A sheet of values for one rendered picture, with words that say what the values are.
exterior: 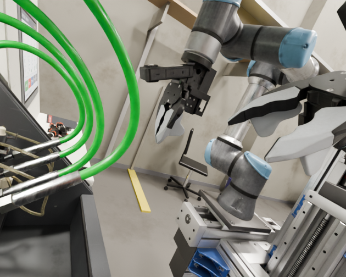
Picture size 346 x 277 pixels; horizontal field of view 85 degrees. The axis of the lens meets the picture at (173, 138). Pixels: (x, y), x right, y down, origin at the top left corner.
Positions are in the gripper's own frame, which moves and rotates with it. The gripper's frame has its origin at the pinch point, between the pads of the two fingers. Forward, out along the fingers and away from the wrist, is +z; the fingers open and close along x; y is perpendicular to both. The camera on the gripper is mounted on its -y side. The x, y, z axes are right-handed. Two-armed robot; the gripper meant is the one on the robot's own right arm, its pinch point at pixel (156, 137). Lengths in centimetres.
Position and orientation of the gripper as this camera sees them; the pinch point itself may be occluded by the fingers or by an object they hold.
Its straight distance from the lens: 45.3
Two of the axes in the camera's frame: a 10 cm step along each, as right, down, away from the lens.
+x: -4.7, -3.5, 8.1
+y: 7.9, 2.3, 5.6
